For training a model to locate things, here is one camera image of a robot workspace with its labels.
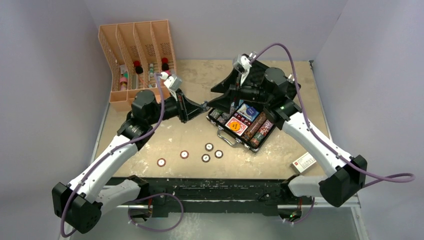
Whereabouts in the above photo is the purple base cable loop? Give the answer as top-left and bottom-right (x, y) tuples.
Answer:
(127, 192), (185, 233)

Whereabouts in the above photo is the orange dealer button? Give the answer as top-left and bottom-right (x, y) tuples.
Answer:
(229, 121), (241, 132)

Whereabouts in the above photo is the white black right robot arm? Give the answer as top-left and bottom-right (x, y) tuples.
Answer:
(207, 61), (368, 207)

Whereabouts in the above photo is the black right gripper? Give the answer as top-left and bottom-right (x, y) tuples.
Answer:
(208, 67), (273, 115)

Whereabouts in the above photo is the black aluminium poker case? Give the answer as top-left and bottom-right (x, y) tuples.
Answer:
(206, 52), (302, 153)

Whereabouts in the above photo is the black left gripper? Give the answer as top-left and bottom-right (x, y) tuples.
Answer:
(147, 88), (206, 126)

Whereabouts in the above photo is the black metal base rail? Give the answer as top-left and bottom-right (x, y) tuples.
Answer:
(109, 177), (314, 220)

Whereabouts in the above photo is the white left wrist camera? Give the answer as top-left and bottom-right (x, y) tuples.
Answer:
(160, 72), (183, 91)

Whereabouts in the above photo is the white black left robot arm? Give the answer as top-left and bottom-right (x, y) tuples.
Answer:
(52, 89), (209, 238)

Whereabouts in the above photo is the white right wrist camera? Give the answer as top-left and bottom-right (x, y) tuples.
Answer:
(232, 54), (252, 86)

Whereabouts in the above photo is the blue playing card deck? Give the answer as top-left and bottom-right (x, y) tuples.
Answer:
(237, 103), (260, 122)

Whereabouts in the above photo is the red black marker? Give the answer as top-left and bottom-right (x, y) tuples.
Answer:
(161, 57), (170, 72)
(133, 60), (144, 75)

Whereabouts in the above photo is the blue white poker chip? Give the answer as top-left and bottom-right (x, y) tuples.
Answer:
(201, 102), (210, 111)

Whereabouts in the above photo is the peach plastic desk organizer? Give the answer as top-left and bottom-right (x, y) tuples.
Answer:
(98, 19), (177, 112)

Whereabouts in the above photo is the red white poker chip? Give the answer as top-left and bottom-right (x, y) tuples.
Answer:
(179, 150), (189, 159)
(156, 158), (167, 167)

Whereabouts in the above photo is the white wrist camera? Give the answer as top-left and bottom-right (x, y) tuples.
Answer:
(160, 72), (183, 91)
(232, 54), (252, 86)

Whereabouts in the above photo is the red playing card deck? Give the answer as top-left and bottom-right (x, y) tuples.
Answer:
(225, 117), (248, 136)

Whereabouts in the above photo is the white playing card box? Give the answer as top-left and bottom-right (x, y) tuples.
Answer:
(290, 152), (316, 174)

